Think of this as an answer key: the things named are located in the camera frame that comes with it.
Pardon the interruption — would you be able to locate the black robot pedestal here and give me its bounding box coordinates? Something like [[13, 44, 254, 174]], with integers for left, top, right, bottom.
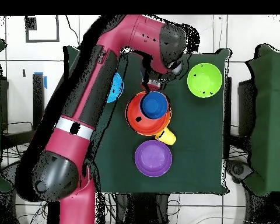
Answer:
[[116, 193, 170, 224]]

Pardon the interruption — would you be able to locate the yellow plastic cup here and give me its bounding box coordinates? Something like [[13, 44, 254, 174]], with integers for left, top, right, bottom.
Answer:
[[155, 127, 177, 146]]

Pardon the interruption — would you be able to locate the dark green table cloth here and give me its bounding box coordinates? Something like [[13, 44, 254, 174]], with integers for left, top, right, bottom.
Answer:
[[63, 45, 232, 195]]

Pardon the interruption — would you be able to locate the light blue plastic bowl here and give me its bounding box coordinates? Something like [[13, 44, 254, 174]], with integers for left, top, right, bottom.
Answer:
[[106, 72, 125, 104]]

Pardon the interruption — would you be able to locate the small dark blue bowl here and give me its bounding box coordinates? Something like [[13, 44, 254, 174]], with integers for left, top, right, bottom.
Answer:
[[139, 91, 170, 120]]

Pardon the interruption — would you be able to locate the black square floor frame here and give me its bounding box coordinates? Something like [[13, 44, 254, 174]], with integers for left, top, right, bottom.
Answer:
[[24, 15, 61, 43]]

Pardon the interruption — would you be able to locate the black metal stand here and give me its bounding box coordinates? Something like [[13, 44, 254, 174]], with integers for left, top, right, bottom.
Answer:
[[0, 72, 46, 150]]

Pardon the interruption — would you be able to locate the thin black floor cable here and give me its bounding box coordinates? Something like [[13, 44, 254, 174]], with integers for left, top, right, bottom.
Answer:
[[65, 15, 81, 47]]

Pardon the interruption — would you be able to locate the red plastic bowl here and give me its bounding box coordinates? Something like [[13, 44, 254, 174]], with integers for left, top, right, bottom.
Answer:
[[125, 91, 170, 137]]

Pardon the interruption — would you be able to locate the large orange plastic bowl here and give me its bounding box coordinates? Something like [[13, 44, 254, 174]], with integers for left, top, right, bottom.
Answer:
[[158, 109, 173, 135]]

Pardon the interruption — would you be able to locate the purple plastic bowl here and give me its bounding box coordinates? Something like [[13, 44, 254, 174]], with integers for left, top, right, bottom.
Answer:
[[134, 139, 173, 177]]

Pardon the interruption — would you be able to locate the green plastic bowl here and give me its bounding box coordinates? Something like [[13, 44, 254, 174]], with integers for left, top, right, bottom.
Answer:
[[187, 62, 223, 99]]

